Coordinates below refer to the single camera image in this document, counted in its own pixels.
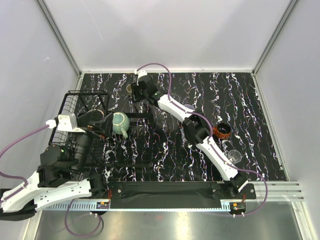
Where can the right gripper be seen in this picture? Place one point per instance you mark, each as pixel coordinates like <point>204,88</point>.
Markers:
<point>135,88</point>

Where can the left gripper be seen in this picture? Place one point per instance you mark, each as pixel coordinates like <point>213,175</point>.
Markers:
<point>104,126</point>

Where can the small beige mug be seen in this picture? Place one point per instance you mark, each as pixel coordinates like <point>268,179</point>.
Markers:
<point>129,90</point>

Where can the green glazed ceramic mug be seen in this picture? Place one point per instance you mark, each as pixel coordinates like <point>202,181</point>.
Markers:
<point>120,124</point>

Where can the orange black mug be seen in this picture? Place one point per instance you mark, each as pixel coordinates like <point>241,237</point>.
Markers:
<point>222,131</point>

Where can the black mug red inside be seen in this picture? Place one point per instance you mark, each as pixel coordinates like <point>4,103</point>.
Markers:
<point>93,115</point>

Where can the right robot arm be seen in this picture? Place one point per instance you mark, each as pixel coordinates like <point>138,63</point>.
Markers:
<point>197,129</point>

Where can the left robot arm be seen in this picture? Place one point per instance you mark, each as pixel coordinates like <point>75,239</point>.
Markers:
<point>52,182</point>

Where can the tall clear glass tumbler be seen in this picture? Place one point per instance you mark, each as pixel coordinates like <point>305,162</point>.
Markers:
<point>175,97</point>

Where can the lilac plastic cup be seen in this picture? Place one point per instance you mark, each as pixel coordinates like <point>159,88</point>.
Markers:
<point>189,107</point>

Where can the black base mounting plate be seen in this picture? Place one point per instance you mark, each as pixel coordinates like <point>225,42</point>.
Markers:
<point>173,195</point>

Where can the black wire dish rack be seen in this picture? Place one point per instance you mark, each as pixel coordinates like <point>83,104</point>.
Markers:
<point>111,151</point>

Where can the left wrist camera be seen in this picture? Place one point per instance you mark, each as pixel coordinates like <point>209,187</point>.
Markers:
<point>68,123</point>

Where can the grey cable duct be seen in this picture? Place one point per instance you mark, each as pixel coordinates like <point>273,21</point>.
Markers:
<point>97,206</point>

